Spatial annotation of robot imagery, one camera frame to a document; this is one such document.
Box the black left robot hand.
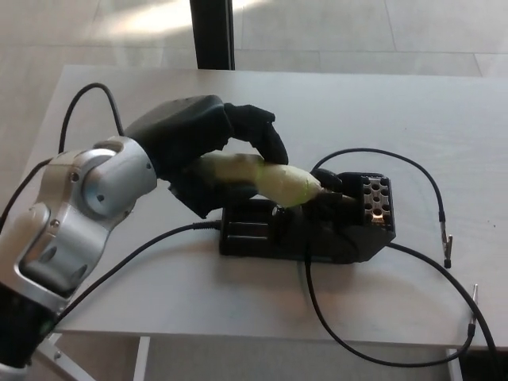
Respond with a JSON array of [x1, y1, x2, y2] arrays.
[[124, 94, 290, 220]]

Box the tape-wrapped soldering iron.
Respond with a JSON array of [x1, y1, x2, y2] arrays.
[[200, 153, 346, 207]]

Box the black soldering station base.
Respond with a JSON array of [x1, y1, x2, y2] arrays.
[[218, 168, 398, 265]]

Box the black vertical pillar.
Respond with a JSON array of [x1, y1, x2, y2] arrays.
[[190, 0, 235, 71]]

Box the white metal table leg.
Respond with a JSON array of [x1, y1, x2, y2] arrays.
[[133, 336, 151, 381], [444, 348, 464, 381], [29, 333, 92, 381]]

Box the dark floor object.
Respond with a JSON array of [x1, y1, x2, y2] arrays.
[[460, 348, 508, 381]]

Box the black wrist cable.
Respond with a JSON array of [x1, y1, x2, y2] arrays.
[[57, 82, 126, 156]]

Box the black soldering iron cable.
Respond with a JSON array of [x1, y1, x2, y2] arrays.
[[0, 157, 223, 326]]

